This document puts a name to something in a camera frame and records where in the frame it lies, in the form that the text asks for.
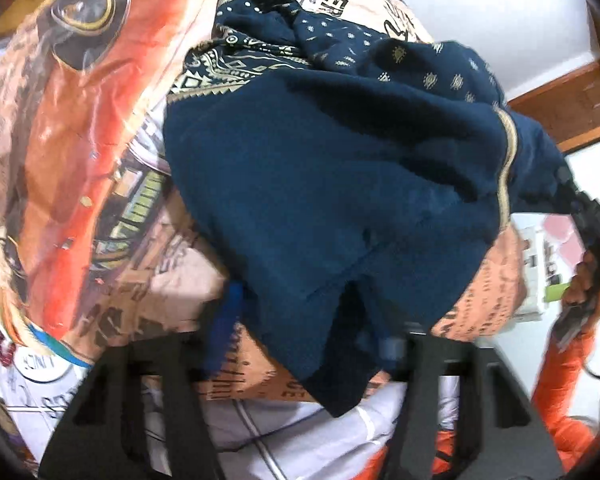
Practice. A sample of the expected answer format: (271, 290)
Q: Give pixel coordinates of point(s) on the navy patterned hooded garment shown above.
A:
(350, 183)

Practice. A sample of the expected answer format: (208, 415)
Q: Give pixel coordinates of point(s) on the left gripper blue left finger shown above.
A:
(102, 434)

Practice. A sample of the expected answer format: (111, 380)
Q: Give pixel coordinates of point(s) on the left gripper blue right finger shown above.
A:
(465, 416)

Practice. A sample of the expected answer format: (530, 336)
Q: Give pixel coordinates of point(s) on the brown wooden door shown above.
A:
(568, 108)

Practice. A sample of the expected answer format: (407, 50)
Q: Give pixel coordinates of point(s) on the operator right hand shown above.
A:
(579, 287)

